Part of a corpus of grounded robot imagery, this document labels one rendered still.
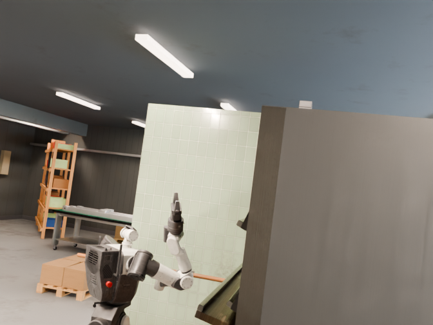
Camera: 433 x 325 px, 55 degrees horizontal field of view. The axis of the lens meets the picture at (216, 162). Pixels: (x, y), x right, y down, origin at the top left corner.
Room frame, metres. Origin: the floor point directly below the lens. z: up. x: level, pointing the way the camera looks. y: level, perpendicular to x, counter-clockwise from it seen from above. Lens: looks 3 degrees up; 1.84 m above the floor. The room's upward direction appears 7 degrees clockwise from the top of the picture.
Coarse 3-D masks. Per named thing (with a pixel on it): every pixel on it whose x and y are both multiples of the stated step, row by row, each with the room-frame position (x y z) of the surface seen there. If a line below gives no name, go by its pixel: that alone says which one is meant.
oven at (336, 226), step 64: (320, 128) 1.23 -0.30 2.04; (384, 128) 1.19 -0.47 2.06; (256, 192) 1.27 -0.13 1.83; (320, 192) 1.22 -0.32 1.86; (384, 192) 1.18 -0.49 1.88; (256, 256) 1.26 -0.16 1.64; (320, 256) 1.22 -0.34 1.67; (384, 256) 1.18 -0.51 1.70; (256, 320) 1.26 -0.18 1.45; (320, 320) 1.21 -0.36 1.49; (384, 320) 1.17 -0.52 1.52
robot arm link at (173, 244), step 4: (172, 236) 2.33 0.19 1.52; (168, 240) 2.32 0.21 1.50; (172, 240) 2.32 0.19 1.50; (176, 240) 2.32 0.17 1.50; (168, 244) 2.34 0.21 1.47; (172, 244) 2.33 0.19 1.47; (176, 244) 2.32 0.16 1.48; (172, 248) 2.34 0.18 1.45; (176, 248) 2.33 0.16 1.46; (180, 248) 2.35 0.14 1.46; (184, 248) 2.40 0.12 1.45; (172, 252) 2.35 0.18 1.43; (176, 252) 2.34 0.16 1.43; (180, 252) 2.34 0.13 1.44; (184, 252) 2.38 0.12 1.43; (176, 256) 2.39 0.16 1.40
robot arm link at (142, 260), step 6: (138, 258) 2.30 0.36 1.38; (144, 258) 2.30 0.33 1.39; (150, 258) 2.33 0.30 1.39; (132, 264) 2.30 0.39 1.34; (138, 264) 2.28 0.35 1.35; (144, 264) 2.29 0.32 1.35; (150, 264) 2.31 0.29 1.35; (156, 264) 2.33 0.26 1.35; (132, 270) 2.26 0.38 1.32; (138, 270) 2.26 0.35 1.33; (144, 270) 2.28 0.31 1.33; (150, 270) 2.31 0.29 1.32; (156, 270) 2.32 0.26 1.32; (150, 276) 2.34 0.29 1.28
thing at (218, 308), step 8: (240, 272) 2.09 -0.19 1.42; (232, 280) 1.89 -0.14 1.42; (224, 288) 1.72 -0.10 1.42; (232, 288) 1.76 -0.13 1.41; (216, 296) 1.59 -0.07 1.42; (224, 296) 1.62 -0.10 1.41; (216, 304) 1.50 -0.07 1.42; (224, 304) 1.53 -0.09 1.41; (200, 312) 1.37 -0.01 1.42; (208, 312) 1.39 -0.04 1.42; (216, 312) 1.42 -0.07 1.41; (224, 312) 1.45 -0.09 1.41; (232, 312) 1.47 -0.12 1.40; (208, 320) 1.37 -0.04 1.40; (216, 320) 1.36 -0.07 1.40; (224, 320) 1.37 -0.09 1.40; (232, 320) 1.39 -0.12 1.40
